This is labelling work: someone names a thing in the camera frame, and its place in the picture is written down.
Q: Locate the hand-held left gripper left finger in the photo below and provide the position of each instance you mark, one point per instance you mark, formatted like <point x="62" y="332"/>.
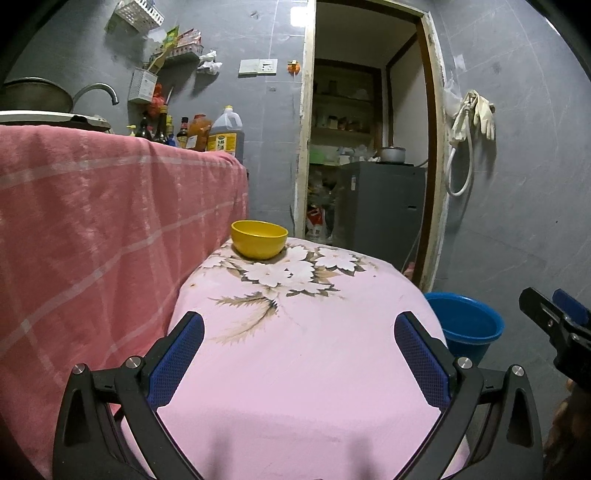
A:
<point x="178" y="360"/>

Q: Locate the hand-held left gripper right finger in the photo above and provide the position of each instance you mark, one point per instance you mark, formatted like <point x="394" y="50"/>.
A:
<point x="420" y="360"/>

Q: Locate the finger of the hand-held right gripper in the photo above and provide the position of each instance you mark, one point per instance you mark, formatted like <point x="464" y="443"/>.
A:
<point x="572" y="307"/>
<point x="542" y="314"/>

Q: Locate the blue plastic bucket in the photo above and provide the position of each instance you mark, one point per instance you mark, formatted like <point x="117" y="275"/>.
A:
<point x="466" y="323"/>

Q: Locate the person's right hand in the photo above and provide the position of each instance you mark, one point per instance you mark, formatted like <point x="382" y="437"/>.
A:
<point x="575" y="420"/>

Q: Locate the pink slipper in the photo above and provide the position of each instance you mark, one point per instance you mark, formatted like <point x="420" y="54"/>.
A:
<point x="407" y="270"/>

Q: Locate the pink floral tablecloth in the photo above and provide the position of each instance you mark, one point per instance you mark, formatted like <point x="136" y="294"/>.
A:
<point x="300" y="392"/>

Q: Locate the yellow bowl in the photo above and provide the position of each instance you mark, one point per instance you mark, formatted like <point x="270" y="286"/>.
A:
<point x="258" y="242"/>

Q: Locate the grey refrigerator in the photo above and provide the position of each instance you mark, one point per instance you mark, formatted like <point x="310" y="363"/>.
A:
<point x="381" y="217"/>

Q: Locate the pink checked blanket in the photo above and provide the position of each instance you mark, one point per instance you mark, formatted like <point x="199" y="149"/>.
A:
<point x="83" y="240"/>

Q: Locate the white red rice sack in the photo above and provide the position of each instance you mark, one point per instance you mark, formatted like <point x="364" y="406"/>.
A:
<point x="317" y="224"/>

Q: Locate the cream rubber gloves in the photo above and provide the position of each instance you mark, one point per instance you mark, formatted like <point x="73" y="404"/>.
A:
<point x="485" y="117"/>

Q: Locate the metal pot with lid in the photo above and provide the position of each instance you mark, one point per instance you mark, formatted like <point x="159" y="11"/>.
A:
<point x="392" y="155"/>

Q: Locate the red cap sauce bottle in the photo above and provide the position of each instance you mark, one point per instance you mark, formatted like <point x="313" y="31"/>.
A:
<point x="183" y="136"/>

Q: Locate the small yellow label bottle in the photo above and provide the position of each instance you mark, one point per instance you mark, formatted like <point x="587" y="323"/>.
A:
<point x="171" y="136"/>

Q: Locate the orange sauce packet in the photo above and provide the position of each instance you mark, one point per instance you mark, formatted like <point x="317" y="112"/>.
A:
<point x="198" y="136"/>

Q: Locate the large cooking oil jug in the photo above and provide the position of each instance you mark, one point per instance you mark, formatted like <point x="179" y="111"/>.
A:
<point x="226" y="138"/>

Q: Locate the green plastic container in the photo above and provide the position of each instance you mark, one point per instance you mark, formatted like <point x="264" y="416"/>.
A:
<point x="322" y="153"/>

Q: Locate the tall dark sauce bottle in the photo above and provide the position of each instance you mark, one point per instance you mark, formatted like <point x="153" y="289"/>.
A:
<point x="161" y="131"/>

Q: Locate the round dark sauce bottle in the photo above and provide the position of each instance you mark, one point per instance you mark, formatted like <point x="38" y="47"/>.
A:
<point x="144" y="131"/>

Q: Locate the wooden shelf unit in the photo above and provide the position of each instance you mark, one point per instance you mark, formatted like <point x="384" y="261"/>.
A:
<point x="344" y="131"/>

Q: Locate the red plastic bag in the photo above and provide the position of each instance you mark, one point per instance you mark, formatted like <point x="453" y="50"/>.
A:
<point x="158" y="99"/>

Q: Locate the white gas stove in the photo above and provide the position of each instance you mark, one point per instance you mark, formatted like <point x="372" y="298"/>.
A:
<point x="46" y="119"/>

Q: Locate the white utensil holder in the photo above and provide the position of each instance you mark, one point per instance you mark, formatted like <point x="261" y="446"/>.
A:
<point x="141" y="86"/>

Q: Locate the metal faucet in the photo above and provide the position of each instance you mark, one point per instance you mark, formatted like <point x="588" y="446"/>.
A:
<point x="94" y="87"/>

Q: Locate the white plastic bags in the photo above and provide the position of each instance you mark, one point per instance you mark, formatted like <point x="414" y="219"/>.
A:
<point x="210" y="62"/>

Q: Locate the wooden utensils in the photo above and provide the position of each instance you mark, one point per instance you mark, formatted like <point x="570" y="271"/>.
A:
<point x="157" y="61"/>

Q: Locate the large metal wok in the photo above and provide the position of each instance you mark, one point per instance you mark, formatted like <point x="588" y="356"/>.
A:
<point x="32" y="97"/>

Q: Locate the red white packets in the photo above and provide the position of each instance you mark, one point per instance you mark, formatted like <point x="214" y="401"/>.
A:
<point x="190" y="39"/>

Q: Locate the green yellow packet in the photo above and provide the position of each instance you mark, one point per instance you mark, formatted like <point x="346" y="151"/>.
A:
<point x="171" y="37"/>

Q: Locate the wooden door frame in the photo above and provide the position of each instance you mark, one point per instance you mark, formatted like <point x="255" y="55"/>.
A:
<point x="436" y="184"/>

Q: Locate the white light switch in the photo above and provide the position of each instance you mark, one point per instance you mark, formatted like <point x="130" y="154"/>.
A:
<point x="248" y="68"/>

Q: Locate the white wall outlet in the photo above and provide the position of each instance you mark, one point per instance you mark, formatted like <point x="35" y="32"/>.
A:
<point x="268" y="67"/>

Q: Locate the white wall shelf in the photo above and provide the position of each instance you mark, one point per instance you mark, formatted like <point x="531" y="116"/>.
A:
<point x="182" y="53"/>

